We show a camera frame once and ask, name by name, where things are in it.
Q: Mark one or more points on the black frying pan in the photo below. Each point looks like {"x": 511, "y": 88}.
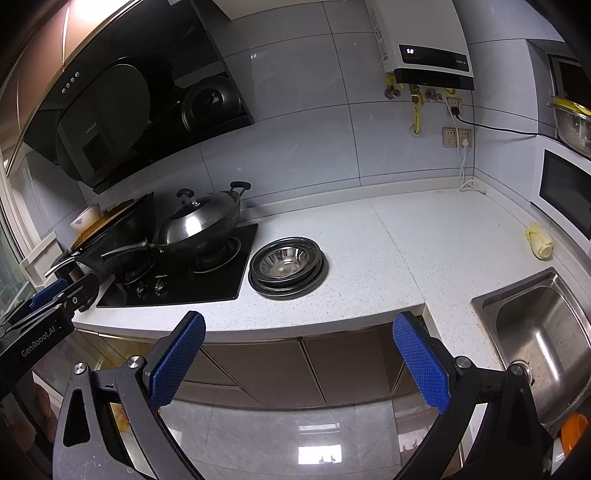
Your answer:
{"x": 120, "y": 235}

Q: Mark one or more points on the black glass gas stove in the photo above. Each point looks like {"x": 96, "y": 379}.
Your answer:
{"x": 217, "y": 284}

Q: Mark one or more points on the glass bowl yellow lid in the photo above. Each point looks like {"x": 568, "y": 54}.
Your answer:
{"x": 575, "y": 127}

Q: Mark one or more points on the dark steel wok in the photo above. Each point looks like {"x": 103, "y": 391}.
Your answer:
{"x": 217, "y": 240}

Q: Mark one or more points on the white microwave oven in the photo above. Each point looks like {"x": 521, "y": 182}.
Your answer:
{"x": 563, "y": 184}

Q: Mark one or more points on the black range hood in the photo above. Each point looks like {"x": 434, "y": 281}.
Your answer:
{"x": 138, "y": 92}

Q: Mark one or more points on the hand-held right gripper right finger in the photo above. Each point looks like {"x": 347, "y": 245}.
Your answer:
{"x": 420, "y": 360}

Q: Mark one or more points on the white ceramic bowl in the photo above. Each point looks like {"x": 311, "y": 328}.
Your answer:
{"x": 85, "y": 217}

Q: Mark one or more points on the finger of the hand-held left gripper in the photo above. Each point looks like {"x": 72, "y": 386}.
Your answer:
{"x": 46, "y": 297}
{"x": 83, "y": 290}

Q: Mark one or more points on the large deep steel plate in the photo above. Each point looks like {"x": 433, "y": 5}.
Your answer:
{"x": 258, "y": 288}

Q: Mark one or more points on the white gas water heater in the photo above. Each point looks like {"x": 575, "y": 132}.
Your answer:
{"x": 429, "y": 37}

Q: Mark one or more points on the steel pipe valves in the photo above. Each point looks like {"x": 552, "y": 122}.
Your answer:
{"x": 392, "y": 91}

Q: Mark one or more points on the steel wok lid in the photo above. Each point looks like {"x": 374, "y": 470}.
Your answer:
{"x": 198, "y": 217}

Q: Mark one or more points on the stainless steel sink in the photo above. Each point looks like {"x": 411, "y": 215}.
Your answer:
{"x": 540, "y": 332}

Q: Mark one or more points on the brown base cabinet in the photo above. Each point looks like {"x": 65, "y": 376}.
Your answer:
{"x": 258, "y": 374}

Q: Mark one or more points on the orange plastic container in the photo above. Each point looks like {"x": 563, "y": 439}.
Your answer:
{"x": 572, "y": 431}

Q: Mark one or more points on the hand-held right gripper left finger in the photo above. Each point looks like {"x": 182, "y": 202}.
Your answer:
{"x": 178, "y": 360}

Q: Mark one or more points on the white window frame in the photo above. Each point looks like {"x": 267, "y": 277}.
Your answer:
{"x": 39, "y": 267}

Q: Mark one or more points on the beige wall socket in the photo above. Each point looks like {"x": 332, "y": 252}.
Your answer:
{"x": 451, "y": 137}
{"x": 450, "y": 104}

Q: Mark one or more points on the brown upper wall cabinet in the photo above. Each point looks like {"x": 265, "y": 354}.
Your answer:
{"x": 37, "y": 60}

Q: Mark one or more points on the gas burner pan support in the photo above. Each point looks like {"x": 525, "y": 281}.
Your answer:
{"x": 136, "y": 274}
{"x": 232, "y": 253}

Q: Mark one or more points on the steel stove knob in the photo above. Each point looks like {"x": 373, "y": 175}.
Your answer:
{"x": 141, "y": 289}
{"x": 159, "y": 288}

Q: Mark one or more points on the wide steel bowl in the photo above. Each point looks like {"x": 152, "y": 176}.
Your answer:
{"x": 265, "y": 258}

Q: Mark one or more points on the person's left hand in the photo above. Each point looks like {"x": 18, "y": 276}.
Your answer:
{"x": 44, "y": 401}

